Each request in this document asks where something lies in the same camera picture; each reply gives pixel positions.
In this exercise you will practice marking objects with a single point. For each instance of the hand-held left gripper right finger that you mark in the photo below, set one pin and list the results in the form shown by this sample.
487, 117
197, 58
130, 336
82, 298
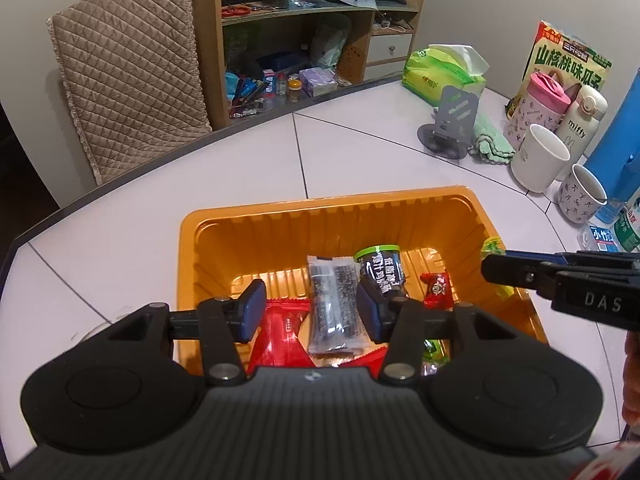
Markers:
367, 310

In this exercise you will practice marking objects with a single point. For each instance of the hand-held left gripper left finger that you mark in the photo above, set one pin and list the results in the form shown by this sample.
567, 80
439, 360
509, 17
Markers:
252, 310

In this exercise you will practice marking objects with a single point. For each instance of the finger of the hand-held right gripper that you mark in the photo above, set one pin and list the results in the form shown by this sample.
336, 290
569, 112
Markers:
515, 272

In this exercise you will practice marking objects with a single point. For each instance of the small green snack packet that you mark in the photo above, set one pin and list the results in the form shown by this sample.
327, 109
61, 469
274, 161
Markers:
491, 247

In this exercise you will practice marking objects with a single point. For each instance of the clear packet with black bars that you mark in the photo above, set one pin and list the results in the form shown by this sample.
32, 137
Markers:
330, 310

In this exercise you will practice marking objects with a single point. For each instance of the large shiny red snack packet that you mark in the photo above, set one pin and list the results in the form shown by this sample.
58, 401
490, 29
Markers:
280, 340

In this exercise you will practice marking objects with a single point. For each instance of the green and black snack packet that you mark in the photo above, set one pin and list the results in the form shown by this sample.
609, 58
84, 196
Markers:
382, 265

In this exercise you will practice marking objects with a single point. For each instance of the small red candy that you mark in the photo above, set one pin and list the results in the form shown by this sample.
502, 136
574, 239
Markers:
437, 290

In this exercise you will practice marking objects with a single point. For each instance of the yellow-green snack packet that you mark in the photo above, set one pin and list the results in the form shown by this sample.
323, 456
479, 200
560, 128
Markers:
436, 357

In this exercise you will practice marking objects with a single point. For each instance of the orange plastic tray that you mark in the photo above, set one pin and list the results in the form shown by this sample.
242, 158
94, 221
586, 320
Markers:
300, 230

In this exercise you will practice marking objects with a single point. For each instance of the person's right hand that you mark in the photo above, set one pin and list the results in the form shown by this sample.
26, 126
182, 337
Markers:
632, 380

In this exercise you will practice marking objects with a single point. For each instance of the clear packet with blue label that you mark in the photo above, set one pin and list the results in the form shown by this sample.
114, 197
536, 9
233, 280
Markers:
600, 237

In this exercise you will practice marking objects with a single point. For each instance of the bottle with green label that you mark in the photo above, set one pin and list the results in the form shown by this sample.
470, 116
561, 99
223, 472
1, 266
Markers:
630, 225

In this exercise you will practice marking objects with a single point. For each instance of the white mug with black figures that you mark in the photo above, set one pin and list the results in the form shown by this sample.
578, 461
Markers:
577, 200

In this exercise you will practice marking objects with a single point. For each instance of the plain white mug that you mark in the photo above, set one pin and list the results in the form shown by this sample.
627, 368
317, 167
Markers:
535, 170

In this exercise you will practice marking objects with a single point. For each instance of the green cloth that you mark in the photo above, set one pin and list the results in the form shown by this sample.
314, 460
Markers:
492, 142

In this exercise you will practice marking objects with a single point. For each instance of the tall blue box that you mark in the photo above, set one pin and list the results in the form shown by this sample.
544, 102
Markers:
615, 135

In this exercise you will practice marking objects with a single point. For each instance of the white flask bottle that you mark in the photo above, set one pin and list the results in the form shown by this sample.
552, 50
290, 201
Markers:
582, 125

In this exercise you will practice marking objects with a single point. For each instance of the grey phone stand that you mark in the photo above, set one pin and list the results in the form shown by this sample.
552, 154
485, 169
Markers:
455, 115

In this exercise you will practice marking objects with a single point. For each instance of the pink lidded bottle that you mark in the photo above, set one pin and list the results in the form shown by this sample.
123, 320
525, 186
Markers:
535, 105

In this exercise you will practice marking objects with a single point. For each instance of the red white printed clothing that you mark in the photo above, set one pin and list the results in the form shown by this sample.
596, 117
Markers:
610, 465

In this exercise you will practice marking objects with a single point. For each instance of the green tissue pack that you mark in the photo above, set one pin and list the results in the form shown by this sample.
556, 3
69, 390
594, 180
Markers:
435, 72

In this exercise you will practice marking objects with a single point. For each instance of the yellow-green seed snack bag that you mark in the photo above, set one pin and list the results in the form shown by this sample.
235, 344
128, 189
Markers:
570, 57

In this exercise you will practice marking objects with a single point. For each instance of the small bottle with yellow cap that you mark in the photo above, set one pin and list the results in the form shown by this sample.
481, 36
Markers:
294, 89

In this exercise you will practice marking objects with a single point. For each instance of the purple box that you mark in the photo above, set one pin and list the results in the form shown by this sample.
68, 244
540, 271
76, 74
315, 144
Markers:
317, 81

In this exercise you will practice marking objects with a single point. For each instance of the white shelf drawer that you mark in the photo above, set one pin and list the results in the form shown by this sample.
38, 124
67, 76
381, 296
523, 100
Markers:
391, 49

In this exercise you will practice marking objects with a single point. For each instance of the chair with brown quilted cover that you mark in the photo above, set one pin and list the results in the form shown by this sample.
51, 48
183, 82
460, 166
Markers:
130, 80

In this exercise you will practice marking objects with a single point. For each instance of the wooden shelf unit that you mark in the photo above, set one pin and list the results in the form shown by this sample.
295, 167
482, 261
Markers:
210, 50

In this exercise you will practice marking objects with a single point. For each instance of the red scissors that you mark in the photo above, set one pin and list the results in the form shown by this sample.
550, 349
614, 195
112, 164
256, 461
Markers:
236, 10

